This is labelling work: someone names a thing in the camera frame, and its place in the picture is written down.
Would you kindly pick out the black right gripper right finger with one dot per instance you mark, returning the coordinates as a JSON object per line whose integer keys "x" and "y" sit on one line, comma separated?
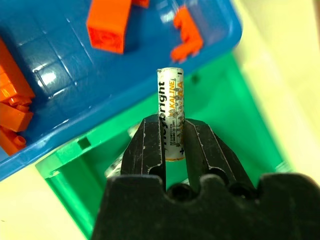
{"x": 207, "y": 152}

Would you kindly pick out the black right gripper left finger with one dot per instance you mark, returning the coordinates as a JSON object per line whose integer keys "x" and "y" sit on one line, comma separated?
{"x": 147, "y": 147}

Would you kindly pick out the white AA alkaline battery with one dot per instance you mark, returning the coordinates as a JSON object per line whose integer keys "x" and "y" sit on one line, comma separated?
{"x": 171, "y": 110}

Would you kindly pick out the green plastic bin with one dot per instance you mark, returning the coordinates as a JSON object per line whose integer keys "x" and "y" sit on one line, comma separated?
{"x": 225, "y": 112}

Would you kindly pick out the blue plastic bin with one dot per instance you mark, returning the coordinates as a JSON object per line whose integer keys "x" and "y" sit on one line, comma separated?
{"x": 75, "y": 82}

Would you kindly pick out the orange toothed building piece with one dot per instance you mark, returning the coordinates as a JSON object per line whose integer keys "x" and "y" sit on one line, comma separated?
{"x": 187, "y": 37}

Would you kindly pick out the large orange building block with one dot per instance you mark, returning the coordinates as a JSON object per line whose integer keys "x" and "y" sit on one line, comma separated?
{"x": 110, "y": 25}

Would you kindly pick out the small orange studded brick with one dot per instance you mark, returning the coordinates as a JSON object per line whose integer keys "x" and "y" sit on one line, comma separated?
{"x": 12, "y": 141}

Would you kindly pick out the orange building brick stack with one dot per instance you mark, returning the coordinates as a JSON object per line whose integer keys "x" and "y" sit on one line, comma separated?
{"x": 12, "y": 95}

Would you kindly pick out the orange brick fragment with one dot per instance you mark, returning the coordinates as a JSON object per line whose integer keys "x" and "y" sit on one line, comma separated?
{"x": 141, "y": 2}

